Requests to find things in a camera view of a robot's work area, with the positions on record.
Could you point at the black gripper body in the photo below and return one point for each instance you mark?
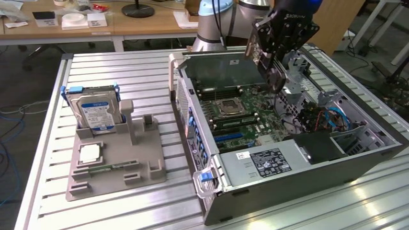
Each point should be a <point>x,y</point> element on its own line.
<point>297,12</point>

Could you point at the graphics card with fan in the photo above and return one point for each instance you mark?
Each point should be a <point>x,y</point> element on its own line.
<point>274,76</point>

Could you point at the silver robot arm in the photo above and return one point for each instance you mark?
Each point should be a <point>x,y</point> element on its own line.
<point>210,28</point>

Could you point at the wooden cabinet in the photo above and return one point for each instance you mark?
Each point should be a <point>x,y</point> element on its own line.
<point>345,24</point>

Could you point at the black RAM slot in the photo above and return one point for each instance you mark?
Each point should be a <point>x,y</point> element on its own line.
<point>224,93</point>
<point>224,88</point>
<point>224,96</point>

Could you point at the silver drive cage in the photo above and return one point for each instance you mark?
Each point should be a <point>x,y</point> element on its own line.
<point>298,95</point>

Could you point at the brown cardboard box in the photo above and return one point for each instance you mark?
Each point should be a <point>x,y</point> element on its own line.
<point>192,8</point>

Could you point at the white paper stack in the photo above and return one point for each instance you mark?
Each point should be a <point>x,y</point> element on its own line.
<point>184,20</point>

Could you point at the metal CPU socket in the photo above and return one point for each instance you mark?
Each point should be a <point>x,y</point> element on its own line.
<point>229,107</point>

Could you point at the green motherboard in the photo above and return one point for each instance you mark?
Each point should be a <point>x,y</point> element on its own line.
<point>265,115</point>

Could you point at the black case lock tab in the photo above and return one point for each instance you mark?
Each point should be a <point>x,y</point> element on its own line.
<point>190,92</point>

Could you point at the black equipment pile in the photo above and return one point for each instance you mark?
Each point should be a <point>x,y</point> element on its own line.
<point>393,79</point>

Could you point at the beige case latch bar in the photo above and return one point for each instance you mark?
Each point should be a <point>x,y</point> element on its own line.
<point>170,79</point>

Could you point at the long black expansion slot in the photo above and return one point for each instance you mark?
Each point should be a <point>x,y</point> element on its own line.
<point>225,131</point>

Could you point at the black round lamp base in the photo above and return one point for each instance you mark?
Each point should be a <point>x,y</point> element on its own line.
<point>137,10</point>

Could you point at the silver chipset heatsink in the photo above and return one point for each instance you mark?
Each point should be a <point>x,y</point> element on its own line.
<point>262,139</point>

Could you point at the blue expansion slot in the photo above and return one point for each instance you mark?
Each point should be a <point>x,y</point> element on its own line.
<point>228,137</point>

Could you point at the silver disk bay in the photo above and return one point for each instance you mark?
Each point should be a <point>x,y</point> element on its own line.
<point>361,136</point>

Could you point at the red packet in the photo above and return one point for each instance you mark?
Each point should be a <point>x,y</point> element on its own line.
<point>98,7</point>

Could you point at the white labelled box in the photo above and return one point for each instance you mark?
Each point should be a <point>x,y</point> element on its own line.
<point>96,18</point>

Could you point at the grey power supply unit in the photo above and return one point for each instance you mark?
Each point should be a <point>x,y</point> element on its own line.
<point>236,167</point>

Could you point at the small dark object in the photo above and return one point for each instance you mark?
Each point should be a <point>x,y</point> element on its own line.
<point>84,8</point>

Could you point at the white box with dish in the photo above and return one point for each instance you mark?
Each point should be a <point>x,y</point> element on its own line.
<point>74,24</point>

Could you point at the hard disk with blue carrier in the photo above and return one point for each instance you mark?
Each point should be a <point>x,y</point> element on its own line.
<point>96,112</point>

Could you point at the black PC case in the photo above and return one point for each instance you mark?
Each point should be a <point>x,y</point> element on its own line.
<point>288,191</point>

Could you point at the white tape roll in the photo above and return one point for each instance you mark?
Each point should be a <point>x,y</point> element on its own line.
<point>54,2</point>

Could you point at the black and white box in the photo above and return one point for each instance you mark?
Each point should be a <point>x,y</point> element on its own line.
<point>44,15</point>

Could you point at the black chair base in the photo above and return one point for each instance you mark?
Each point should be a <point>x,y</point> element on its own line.
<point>41,51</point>

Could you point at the silver CPU chip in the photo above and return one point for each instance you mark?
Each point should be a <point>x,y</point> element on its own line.
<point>89,153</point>

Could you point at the wooden desk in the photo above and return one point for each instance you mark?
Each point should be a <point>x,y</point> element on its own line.
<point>32,32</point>

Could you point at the green RAM stick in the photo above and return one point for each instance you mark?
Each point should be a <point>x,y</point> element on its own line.
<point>106,167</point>

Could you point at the white paper label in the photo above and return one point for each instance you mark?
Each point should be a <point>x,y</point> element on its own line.
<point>16,24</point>

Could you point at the clear plastic bag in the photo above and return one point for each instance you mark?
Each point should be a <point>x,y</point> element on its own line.
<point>12,12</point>

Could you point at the grey parts rack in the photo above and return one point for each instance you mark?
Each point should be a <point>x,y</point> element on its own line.
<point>105,189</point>

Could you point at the white desk frame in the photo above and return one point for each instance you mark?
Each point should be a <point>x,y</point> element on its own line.
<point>401,54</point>

